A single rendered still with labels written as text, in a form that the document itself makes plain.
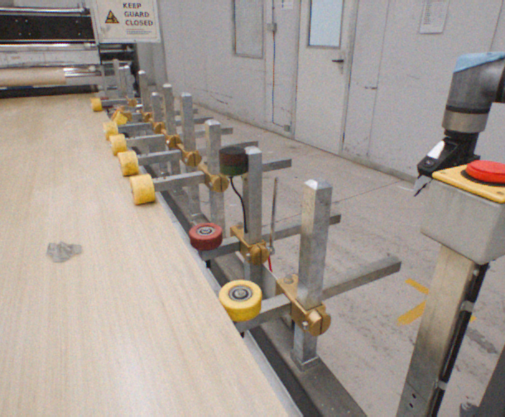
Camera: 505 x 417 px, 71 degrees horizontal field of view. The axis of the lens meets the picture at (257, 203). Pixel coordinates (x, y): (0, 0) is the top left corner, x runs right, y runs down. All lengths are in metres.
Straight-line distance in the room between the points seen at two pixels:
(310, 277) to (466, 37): 3.02
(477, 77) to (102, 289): 0.87
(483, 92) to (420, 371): 0.61
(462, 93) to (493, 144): 2.51
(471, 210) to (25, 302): 0.72
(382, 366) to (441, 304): 1.38
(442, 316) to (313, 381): 0.42
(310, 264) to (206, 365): 0.24
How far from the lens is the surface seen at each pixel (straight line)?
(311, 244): 0.62
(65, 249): 0.90
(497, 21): 3.42
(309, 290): 0.68
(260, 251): 0.88
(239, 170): 0.77
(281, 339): 0.88
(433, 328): 0.48
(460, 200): 0.38
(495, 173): 0.38
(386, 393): 1.74
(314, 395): 0.80
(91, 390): 0.60
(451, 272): 0.43
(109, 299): 0.73
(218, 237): 0.86
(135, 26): 3.25
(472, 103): 0.92
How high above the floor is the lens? 1.34
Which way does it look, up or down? 26 degrees down
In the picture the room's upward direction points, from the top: straight up
